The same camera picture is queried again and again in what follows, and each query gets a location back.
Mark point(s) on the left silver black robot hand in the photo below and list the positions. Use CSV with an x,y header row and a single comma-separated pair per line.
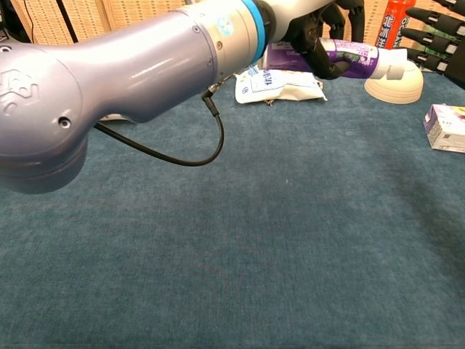
x,y
290,18

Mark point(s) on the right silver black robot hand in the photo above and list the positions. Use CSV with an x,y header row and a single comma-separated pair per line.
x,y
454,40

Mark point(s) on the purple white toothpaste tube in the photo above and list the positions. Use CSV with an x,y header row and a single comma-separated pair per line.
x,y
356,58

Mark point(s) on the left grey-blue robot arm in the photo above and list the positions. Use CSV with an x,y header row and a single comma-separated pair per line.
x,y
109,72

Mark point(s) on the orange drink can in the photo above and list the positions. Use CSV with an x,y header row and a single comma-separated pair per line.
x,y
390,22

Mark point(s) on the white printed snack bag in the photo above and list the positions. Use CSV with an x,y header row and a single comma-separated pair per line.
x,y
283,87

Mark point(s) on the beige upturned bowl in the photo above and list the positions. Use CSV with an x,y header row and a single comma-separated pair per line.
x,y
394,91

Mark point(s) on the purple white drink carton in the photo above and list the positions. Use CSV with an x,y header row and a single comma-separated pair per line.
x,y
447,127

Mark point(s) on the woven bamboo folding screen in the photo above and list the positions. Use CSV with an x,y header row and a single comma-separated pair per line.
x,y
127,14

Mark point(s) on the blue table cloth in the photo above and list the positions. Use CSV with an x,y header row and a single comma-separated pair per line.
x,y
254,236

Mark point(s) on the black tripod stand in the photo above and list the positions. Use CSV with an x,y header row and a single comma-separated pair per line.
x,y
67,22

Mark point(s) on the dark wheeled equipment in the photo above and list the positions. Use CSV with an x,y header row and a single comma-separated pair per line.
x,y
14,22

